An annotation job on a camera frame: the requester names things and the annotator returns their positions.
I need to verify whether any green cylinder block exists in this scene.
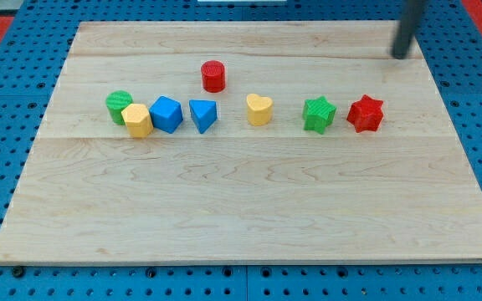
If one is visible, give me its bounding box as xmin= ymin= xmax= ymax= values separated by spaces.
xmin=105 ymin=90 xmax=133 ymax=125

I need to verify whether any light wooden board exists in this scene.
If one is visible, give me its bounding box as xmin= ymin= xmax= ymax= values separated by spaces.
xmin=0 ymin=21 xmax=482 ymax=267

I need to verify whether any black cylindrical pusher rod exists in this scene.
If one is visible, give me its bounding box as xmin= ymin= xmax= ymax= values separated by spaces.
xmin=391 ymin=0 xmax=428 ymax=59

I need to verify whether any yellow heart block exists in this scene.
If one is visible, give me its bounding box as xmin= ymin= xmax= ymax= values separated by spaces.
xmin=246 ymin=94 xmax=274 ymax=126

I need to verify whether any red cylinder block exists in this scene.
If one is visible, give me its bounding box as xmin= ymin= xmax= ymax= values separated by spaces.
xmin=201 ymin=60 xmax=226 ymax=93

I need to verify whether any green star block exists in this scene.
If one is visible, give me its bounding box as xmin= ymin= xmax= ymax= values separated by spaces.
xmin=302 ymin=96 xmax=336 ymax=135

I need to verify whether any blue triangle block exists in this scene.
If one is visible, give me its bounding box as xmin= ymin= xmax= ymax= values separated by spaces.
xmin=189 ymin=99 xmax=218 ymax=134

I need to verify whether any yellow hexagon block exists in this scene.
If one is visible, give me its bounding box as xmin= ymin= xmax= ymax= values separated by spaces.
xmin=121 ymin=104 xmax=153 ymax=138

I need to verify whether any blue cube block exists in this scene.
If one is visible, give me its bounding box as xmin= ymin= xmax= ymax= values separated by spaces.
xmin=149 ymin=96 xmax=183 ymax=134

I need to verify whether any red star block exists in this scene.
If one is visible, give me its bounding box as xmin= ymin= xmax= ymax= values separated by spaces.
xmin=346 ymin=94 xmax=384 ymax=133

